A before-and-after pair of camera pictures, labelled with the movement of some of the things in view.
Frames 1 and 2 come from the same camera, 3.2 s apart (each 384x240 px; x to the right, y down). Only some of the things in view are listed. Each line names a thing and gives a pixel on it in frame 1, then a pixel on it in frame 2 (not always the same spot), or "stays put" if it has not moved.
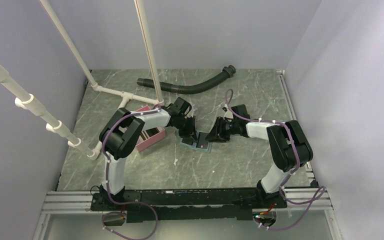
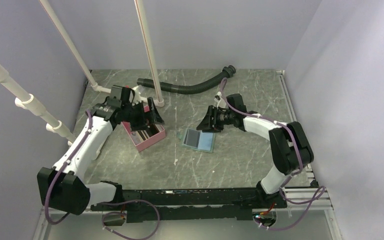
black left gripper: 190,134 -> 144,121
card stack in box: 148,133 stays put
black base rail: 159,205 stays put
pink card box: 149,137 stays put
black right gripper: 217,134 -> 209,125
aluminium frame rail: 77,202 stays put
